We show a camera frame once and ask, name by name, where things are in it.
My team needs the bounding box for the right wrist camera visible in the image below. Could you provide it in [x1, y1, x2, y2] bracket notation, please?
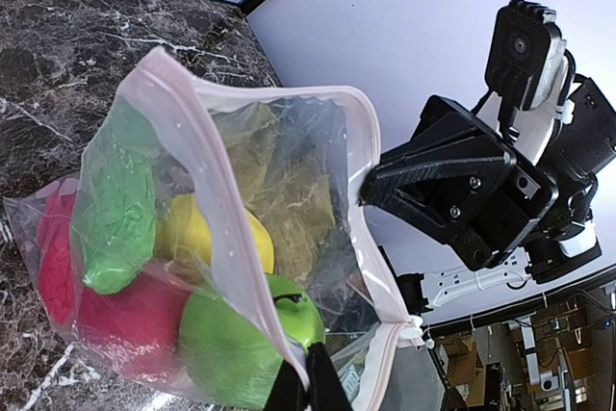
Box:
[474, 0, 578, 165]

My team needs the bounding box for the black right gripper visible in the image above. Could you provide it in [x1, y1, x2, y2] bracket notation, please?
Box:
[359, 95, 603, 285]

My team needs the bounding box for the yellow toy lemon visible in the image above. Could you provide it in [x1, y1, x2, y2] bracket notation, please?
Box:
[153, 193, 276, 277]

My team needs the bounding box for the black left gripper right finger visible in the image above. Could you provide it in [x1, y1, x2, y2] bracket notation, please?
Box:
[306, 343, 352, 411]

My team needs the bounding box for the red toy fruit front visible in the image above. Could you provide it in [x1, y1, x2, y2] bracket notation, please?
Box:
[37, 177, 78, 325]

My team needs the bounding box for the green toy cucumber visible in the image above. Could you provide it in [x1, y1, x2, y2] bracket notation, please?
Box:
[71, 98, 161, 295]

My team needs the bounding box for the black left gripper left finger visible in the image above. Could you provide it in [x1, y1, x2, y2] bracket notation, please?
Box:
[264, 361, 308, 411]

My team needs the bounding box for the clear zip top bag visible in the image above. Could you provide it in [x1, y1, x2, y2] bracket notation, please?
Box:
[4, 47, 423, 410]

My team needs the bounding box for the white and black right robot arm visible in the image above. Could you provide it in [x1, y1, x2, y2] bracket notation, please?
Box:
[359, 79, 615, 284]

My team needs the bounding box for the red toy tomato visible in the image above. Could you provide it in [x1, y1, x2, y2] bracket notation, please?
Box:
[77, 272, 190, 383]

